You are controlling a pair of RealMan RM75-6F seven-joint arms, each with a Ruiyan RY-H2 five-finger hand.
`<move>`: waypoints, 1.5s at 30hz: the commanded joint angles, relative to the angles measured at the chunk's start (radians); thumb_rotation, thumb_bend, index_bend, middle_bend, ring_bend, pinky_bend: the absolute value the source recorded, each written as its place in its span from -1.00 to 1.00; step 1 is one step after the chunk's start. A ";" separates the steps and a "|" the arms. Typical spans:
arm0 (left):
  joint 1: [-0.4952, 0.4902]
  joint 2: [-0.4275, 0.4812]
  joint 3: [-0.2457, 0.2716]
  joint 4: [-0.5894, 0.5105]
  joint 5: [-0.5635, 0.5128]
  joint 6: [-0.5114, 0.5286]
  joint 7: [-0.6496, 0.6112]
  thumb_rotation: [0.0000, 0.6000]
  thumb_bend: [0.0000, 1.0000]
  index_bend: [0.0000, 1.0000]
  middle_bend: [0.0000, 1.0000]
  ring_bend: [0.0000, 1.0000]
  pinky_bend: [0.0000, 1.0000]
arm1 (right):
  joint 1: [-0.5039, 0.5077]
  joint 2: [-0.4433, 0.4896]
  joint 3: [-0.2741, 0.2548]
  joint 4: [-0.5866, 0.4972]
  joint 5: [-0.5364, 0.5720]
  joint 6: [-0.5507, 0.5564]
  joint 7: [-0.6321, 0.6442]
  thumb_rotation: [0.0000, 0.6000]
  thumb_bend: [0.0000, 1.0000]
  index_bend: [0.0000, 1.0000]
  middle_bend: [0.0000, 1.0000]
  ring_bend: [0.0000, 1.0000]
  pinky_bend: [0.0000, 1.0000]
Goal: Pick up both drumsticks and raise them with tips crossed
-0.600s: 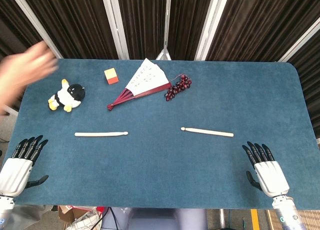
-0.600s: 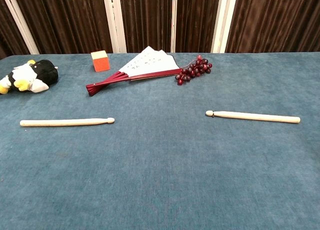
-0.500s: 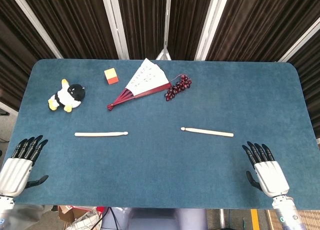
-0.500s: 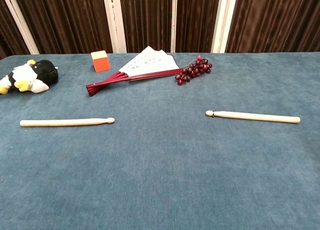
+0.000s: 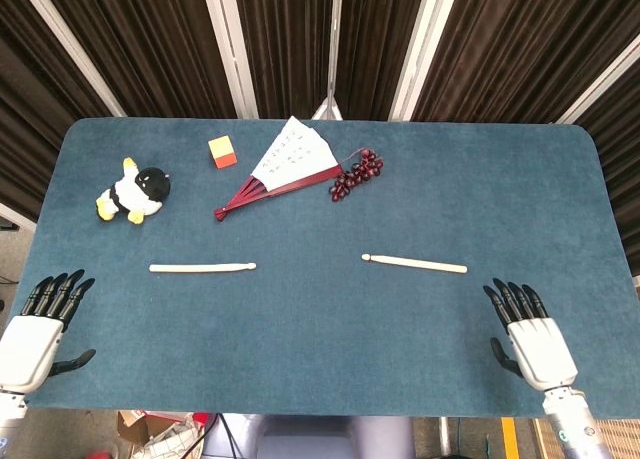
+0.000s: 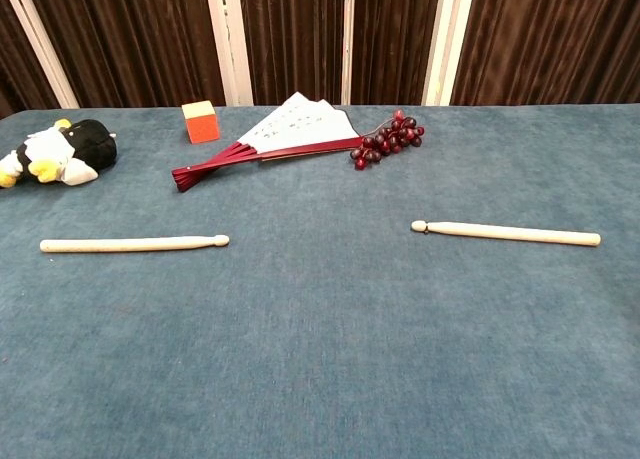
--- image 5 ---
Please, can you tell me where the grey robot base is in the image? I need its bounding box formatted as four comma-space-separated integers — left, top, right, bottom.
253, 414, 417, 459

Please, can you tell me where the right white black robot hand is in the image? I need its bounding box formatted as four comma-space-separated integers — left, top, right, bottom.
482, 277, 580, 393

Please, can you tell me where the blue felt table cover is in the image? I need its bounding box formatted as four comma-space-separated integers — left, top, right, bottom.
8, 117, 632, 420

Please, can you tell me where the red white folding fan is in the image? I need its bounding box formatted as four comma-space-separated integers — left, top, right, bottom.
214, 115, 345, 223

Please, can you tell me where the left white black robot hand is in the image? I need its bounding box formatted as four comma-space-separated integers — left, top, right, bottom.
0, 268, 97, 395

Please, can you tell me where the white metal frame post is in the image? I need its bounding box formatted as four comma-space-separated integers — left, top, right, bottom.
199, 0, 261, 120
549, 43, 640, 126
311, 0, 347, 121
388, 0, 464, 122
13, 0, 127, 118

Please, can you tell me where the light wooden drumstick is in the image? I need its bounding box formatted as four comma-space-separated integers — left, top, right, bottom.
148, 262, 258, 274
361, 252, 469, 275

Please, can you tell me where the dark brown curtain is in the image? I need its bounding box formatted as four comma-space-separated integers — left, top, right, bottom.
0, 0, 640, 275

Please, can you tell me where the black white penguin plush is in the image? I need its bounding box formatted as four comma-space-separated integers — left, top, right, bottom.
95, 157, 172, 226

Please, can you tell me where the open cardboard box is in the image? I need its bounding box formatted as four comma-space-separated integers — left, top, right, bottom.
116, 410, 217, 459

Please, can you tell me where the dark red grape bunch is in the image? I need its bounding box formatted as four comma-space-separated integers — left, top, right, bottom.
328, 148, 385, 204

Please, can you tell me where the yellow orange cube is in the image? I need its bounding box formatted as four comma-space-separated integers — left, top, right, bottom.
207, 134, 237, 170

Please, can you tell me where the black cable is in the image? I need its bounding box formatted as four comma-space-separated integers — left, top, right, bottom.
217, 413, 238, 459

